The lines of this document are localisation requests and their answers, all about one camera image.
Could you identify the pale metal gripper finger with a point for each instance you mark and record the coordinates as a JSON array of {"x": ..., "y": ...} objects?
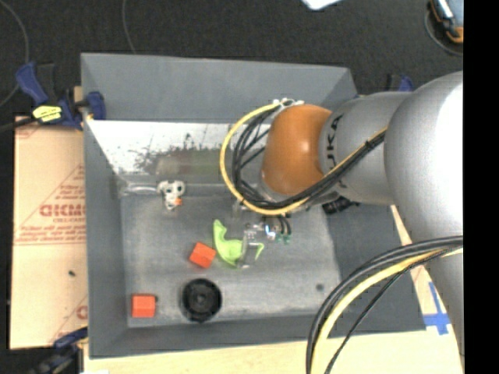
[
  {"x": 258, "y": 251},
  {"x": 245, "y": 248}
]

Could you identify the bright green cloth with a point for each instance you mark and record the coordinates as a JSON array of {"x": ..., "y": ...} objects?
[{"x": 226, "y": 248}]

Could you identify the orange cube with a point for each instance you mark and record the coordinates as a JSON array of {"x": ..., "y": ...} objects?
[
  {"x": 202, "y": 255},
  {"x": 143, "y": 306}
]

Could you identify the black round ribbed disc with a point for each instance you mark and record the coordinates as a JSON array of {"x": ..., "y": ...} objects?
[{"x": 201, "y": 300}]

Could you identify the white toy animal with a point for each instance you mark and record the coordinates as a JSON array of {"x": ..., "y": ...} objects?
[{"x": 170, "y": 193}]

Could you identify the clear glass thing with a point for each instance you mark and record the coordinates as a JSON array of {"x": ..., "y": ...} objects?
[{"x": 134, "y": 188}]

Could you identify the grey metal bin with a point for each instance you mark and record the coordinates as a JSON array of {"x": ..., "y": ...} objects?
[{"x": 195, "y": 88}]

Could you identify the brown cardboard board, red print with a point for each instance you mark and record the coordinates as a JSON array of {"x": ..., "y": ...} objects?
[{"x": 47, "y": 216}]

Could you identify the black cylinder on white bracket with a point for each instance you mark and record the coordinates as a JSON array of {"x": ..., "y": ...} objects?
[{"x": 338, "y": 205}]

